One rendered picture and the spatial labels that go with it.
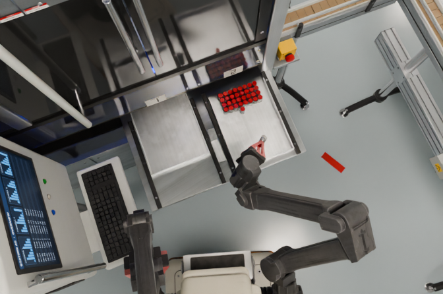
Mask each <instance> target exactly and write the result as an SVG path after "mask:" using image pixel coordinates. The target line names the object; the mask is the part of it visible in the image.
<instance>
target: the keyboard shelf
mask: <svg viewBox="0 0 443 294"><path fill-rule="evenodd" d="M109 163H111V164H112V166H113V170H114V172H115V176H116V178H117V182H118V184H119V188H120V190H121V194H122V196H123V200H124V202H125V206H126V208H127V212H128V214H133V211H135V210H137V208H136V204H135V202H134V198H133V196H132V193H131V190H130V187H129V184H128V181H127V178H126V175H125V172H124V169H123V166H122V164H121V160H120V158H119V157H118V156H116V157H114V158H111V159H108V160H105V161H103V162H100V163H97V164H96V165H92V166H90V167H87V168H85V169H82V170H80V171H77V173H76V174H77V177H78V181H79V183H80V187H81V190H82V193H83V197H84V200H85V203H86V207H87V209H88V210H87V211H84V212H81V213H80V217H81V219H82V223H83V226H84V230H85V232H86V236H87V239H88V243H89V245H90V250H91V252H92V253H95V252H98V251H99V250H100V252H101V254H102V258H103V262H105V263H106V264H107V266H106V269H107V270H110V269H112V268H115V267H117V266H120V265H122V264H124V257H123V258H120V259H118V260H116V261H113V262H110V263H108V261H107V257H106V254H105V251H104V248H103V244H102V240H101V238H100V234H99V231H98V228H97V225H96V221H95V219H94V215H93V212H92V209H91V206H90V202H89V199H88V196H87V193H86V189H85V187H84V183H83V180H82V177H81V175H82V174H83V173H86V172H89V171H91V170H94V169H97V168H99V167H102V166H104V165H107V164H109ZM128 256H129V255H128ZM125 257H127V256H125Z"/></svg>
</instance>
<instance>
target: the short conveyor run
mask: <svg viewBox="0 0 443 294"><path fill-rule="evenodd" d="M396 1H397V0H309V1H305V2H303V3H300V4H298V5H295V6H292V7H290V4H289V8H288V11H287V16H286V18H285V23H284V26H283V30H282V33H281V37H283V36H286V35H288V34H291V37H292V39H293V40H297V39H299V38H302V37H304V36H308V35H309V34H313V33H315V32H318V31H321V30H323V29H326V28H329V27H331V26H334V25H337V24H340V23H342V22H345V21H347V20H351V19H353V18H356V17H358V16H361V15H364V14H367V13H370V12H372V11H375V10H377V9H381V8H383V7H386V6H388V5H391V4H394V3H395V2H396ZM290 3H291V1H290Z"/></svg>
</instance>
